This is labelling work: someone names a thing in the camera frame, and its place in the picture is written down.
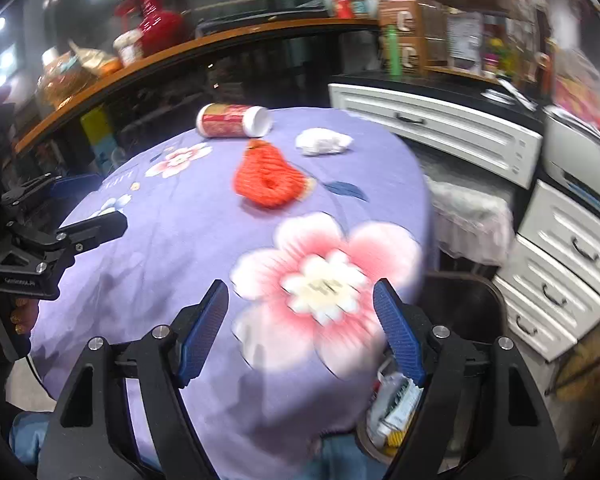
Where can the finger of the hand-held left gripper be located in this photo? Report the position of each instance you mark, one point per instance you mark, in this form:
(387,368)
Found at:
(75,185)
(100,227)

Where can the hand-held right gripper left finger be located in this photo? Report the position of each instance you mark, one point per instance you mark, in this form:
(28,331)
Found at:
(205,330)

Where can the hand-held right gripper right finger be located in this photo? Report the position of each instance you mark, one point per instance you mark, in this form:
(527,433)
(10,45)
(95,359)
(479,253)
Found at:
(397,335)

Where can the white green snack wrapper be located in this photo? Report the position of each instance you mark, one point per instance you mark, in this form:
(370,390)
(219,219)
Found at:
(397,402)

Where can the black trash bin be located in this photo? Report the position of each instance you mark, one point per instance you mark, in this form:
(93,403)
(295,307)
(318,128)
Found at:
(460,300)

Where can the red mesh net bag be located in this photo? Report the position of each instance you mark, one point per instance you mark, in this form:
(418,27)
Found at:
(267,180)

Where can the red canister with white lid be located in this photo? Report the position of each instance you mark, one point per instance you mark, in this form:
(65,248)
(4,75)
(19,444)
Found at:
(225,121)

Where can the white tissue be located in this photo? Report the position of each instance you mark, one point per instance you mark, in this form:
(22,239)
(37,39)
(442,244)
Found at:
(322,141)

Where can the person's left hand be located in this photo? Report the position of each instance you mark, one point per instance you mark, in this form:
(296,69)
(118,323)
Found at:
(26,316)

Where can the yellow teal box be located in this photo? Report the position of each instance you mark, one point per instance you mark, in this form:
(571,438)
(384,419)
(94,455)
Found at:
(99,135)

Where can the purple floral tablecloth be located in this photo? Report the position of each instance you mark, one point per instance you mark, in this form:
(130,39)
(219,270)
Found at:
(180,270)

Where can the orange packaged snacks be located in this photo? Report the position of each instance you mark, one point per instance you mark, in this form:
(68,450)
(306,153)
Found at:
(60,85)

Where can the orange snack bag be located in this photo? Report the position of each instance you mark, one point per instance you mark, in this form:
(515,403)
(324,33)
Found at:
(96,62)

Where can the white translucent plastic bag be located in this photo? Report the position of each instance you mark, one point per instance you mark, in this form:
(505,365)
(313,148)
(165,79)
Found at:
(472,222)

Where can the white jar with red label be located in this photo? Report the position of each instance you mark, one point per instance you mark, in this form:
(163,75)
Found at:
(129,49)

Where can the white three-drawer cabinet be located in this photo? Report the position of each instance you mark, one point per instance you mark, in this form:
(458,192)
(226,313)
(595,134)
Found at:
(560,270)

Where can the curved wooden counter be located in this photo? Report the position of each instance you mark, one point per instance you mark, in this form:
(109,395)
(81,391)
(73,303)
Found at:
(205,42)

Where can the white wide drawer cabinet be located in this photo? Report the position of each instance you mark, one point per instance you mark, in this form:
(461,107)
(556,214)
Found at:
(430,125)

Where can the white grey printer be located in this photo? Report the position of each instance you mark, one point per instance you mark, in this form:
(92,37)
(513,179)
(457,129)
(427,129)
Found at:
(580,150)

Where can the brown cardboard box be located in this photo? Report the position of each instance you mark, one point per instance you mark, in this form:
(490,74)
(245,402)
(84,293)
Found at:
(405,56)
(402,20)

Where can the green bottle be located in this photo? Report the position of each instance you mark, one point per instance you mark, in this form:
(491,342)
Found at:
(394,52)

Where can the colourful small bottles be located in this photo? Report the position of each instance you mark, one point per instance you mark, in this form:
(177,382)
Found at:
(496,56)

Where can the heap of plastic bags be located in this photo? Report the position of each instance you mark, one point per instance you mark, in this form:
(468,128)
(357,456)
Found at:
(580,97)

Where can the printed paper sign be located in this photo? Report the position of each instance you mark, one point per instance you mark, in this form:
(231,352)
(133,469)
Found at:
(465,40)

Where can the red tin can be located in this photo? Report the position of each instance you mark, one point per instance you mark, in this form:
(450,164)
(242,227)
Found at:
(342,2)

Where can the teal tin can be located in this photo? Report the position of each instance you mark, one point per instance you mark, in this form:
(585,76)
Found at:
(361,6)

